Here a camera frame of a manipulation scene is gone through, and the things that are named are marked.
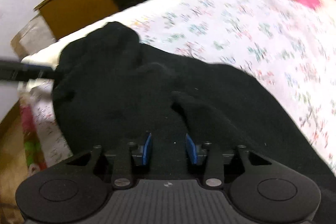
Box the black pants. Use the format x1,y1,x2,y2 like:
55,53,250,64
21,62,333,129
52,22,335,223

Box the cardboard box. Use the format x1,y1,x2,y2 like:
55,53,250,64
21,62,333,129
10,14,56,60

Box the floral white bed sheet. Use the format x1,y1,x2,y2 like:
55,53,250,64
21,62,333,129
23,0,335,170

